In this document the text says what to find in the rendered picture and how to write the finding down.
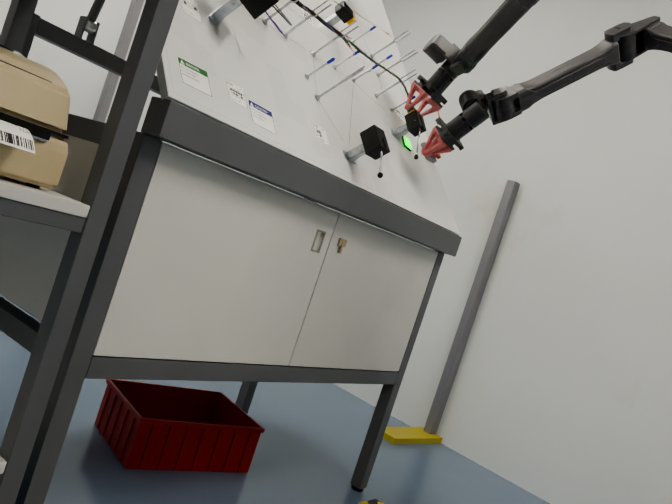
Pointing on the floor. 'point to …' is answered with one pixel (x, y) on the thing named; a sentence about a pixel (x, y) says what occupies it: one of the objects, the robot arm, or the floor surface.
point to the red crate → (176, 428)
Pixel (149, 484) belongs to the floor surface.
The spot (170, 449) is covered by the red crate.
